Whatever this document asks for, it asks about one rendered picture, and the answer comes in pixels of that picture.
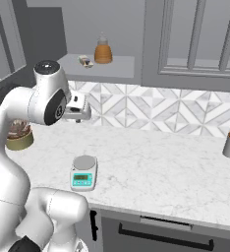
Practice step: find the grey glass cabinet door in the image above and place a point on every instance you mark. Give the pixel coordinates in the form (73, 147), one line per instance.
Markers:
(5, 36)

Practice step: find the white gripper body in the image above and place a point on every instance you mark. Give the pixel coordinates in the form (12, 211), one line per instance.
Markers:
(77, 113)

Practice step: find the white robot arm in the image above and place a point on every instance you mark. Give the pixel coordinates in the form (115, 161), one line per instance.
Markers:
(9, 183)

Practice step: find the orange honey bottle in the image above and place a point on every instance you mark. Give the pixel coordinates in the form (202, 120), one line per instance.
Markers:
(103, 52)

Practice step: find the grey base cabinet door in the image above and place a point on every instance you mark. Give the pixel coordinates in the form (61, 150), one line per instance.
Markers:
(87, 229)

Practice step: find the white teal digital scale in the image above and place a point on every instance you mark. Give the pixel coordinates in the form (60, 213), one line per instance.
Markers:
(84, 177)

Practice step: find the grey dishwasher door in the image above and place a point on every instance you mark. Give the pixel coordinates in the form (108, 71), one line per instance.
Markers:
(172, 239)

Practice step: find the grey panelled cabinet door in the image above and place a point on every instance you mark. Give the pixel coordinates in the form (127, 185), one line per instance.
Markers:
(192, 42)

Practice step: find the grey wall cabinet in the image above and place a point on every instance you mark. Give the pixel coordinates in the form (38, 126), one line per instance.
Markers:
(97, 70)

